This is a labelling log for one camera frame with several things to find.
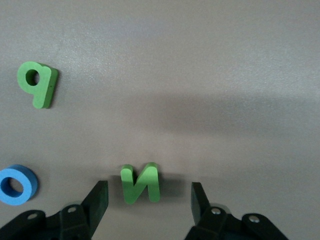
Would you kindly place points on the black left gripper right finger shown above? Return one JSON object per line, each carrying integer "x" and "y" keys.
{"x": 212, "y": 225}

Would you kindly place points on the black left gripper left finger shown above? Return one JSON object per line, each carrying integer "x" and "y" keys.
{"x": 75, "y": 222}

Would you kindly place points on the green foam letter q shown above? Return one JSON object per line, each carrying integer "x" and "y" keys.
{"x": 42, "y": 92}

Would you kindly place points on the green foam letter N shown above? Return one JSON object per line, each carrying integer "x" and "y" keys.
{"x": 153, "y": 185}

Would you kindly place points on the blue foam letter O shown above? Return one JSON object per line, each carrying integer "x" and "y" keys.
{"x": 25, "y": 175}

